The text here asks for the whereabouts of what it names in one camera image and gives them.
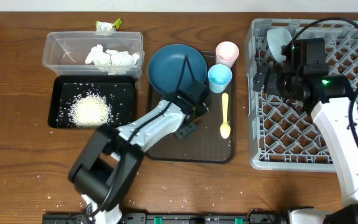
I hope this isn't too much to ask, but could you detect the light blue bowl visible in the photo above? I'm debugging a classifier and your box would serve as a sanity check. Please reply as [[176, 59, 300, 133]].
[[267, 27, 292, 63]]

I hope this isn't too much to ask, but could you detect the white tissue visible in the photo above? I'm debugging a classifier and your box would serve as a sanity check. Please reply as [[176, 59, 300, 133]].
[[106, 50, 140, 66], [85, 44, 111, 66]]

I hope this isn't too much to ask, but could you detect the pile of white rice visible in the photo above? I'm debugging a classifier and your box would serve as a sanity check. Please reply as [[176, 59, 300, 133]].
[[52, 91, 119, 128]]

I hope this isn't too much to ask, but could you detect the green snack wrapper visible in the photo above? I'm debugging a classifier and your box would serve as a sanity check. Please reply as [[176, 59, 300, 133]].
[[96, 18, 122, 32]]

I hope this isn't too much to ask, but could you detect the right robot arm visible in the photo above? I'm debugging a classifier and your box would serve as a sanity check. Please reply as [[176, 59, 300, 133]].
[[253, 37, 358, 223]]

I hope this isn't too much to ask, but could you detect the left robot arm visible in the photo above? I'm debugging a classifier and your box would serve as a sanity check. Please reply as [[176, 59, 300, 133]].
[[68, 80, 210, 223]]

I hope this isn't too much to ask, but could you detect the grey dishwasher rack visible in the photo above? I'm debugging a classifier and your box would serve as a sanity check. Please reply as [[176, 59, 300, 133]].
[[245, 19, 358, 172]]

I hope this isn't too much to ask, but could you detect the yellow plastic spoon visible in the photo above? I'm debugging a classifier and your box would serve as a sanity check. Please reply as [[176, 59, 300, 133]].
[[219, 93, 231, 139]]

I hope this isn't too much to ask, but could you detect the dark brown serving tray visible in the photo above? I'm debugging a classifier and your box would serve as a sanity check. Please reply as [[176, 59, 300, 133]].
[[147, 67, 236, 164]]

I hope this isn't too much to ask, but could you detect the light blue cup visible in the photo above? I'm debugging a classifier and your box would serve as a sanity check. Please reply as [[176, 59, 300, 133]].
[[208, 64, 232, 93]]

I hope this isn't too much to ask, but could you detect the dark blue plate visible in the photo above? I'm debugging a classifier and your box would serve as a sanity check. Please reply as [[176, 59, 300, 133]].
[[148, 44, 207, 95]]

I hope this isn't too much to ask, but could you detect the pink cup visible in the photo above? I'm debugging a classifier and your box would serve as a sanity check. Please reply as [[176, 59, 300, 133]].
[[215, 41, 239, 68]]

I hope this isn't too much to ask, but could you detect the black rectangular tray bin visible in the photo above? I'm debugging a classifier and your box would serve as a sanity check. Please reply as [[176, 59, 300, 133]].
[[48, 75, 136, 129]]

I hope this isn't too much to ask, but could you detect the clear plastic bin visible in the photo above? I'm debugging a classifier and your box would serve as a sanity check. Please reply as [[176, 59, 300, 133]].
[[42, 31, 144, 78]]

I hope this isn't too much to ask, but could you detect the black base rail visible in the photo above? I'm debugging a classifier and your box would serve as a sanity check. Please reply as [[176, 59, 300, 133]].
[[41, 206, 323, 224]]

